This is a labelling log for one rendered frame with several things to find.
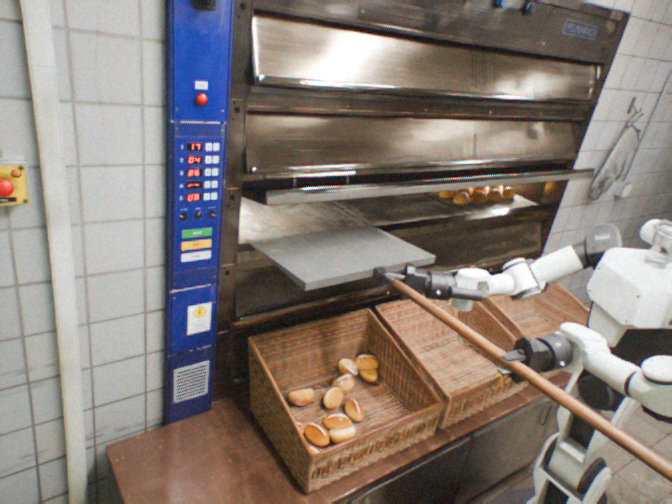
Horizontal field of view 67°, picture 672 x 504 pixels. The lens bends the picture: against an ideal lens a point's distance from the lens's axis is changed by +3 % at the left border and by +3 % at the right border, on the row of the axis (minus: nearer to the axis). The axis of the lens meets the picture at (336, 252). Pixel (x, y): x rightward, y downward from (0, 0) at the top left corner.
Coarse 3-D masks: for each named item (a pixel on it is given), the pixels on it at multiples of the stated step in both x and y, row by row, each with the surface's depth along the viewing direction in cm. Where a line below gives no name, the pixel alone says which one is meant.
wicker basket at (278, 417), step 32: (320, 320) 192; (352, 320) 201; (256, 352) 171; (288, 352) 186; (320, 352) 194; (384, 352) 200; (256, 384) 175; (288, 384) 188; (384, 384) 203; (416, 384) 187; (256, 416) 178; (288, 416) 157; (320, 416) 183; (384, 416) 187; (416, 416) 171; (288, 448) 160; (320, 448) 169; (352, 448) 157; (384, 448) 168; (320, 480) 154
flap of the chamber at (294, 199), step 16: (432, 176) 205; (448, 176) 207; (464, 176) 209; (544, 176) 220; (560, 176) 228; (576, 176) 235; (592, 176) 244; (256, 192) 149; (336, 192) 156; (352, 192) 159; (368, 192) 163; (384, 192) 167; (400, 192) 171; (416, 192) 176
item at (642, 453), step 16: (400, 288) 150; (432, 304) 142; (448, 320) 136; (464, 336) 132; (480, 336) 130; (496, 352) 125; (512, 368) 122; (528, 368) 120; (544, 384) 116; (560, 400) 113; (576, 400) 112; (592, 416) 108; (608, 432) 105; (624, 432) 105; (624, 448) 103; (640, 448) 101; (656, 464) 99
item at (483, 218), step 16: (512, 208) 253; (528, 208) 257; (544, 208) 261; (400, 224) 207; (416, 224) 210; (432, 224) 213; (448, 224) 219; (464, 224) 226; (480, 224) 233; (240, 256) 162; (256, 256) 166
